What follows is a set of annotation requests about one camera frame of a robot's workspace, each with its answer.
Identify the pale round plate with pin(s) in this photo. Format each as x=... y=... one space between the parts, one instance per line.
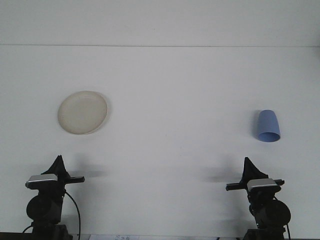
x=82 y=112

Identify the white paper with writing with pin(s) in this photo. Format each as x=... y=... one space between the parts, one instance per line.
x=125 y=237

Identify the arm grey camera box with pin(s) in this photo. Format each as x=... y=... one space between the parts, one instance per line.
x=41 y=180
x=262 y=184

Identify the pale blue cup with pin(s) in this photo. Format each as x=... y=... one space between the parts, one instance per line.
x=267 y=122

